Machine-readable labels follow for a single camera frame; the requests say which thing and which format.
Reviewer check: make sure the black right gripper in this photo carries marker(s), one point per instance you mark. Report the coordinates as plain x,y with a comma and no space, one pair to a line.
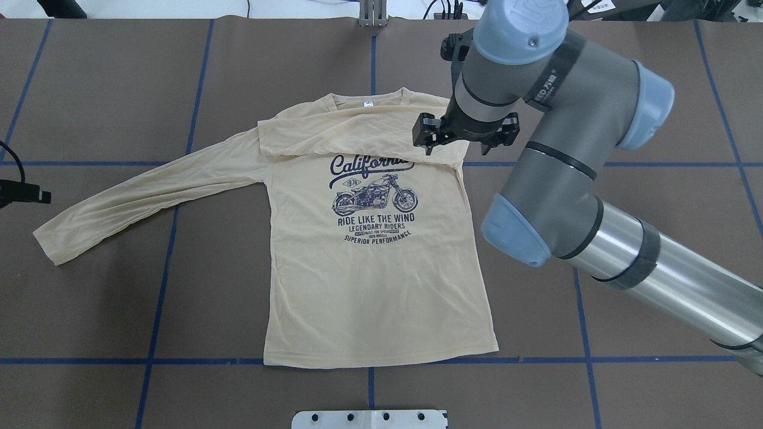
474,127

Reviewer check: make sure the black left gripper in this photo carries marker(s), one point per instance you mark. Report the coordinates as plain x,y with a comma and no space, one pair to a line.
24,192

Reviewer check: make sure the beige long-sleeve printed shirt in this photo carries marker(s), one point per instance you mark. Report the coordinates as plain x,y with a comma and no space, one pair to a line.
373,255

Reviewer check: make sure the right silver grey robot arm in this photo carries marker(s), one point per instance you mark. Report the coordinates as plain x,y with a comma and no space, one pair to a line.
593,101

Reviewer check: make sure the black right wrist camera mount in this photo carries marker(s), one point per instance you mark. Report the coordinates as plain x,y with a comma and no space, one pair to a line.
454,49

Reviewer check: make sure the grey aluminium camera post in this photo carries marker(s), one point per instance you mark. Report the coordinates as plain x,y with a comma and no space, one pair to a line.
373,13

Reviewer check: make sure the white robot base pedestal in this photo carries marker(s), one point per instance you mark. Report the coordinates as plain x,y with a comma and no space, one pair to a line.
392,418

